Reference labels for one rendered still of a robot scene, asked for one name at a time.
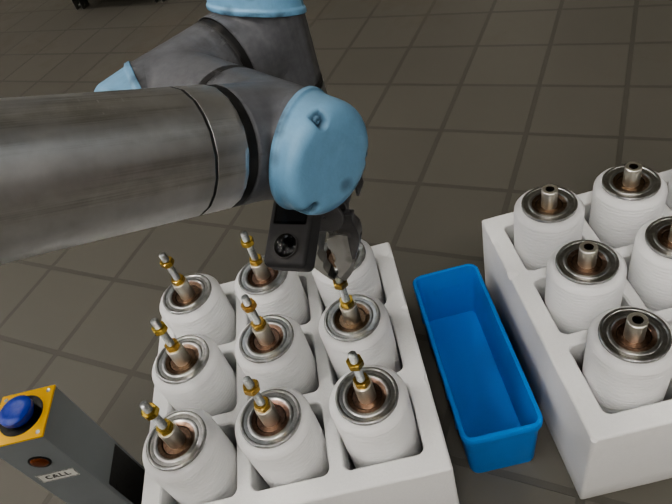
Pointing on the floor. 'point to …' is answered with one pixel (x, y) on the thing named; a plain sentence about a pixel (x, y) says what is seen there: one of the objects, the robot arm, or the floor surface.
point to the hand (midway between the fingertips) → (335, 276)
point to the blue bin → (478, 369)
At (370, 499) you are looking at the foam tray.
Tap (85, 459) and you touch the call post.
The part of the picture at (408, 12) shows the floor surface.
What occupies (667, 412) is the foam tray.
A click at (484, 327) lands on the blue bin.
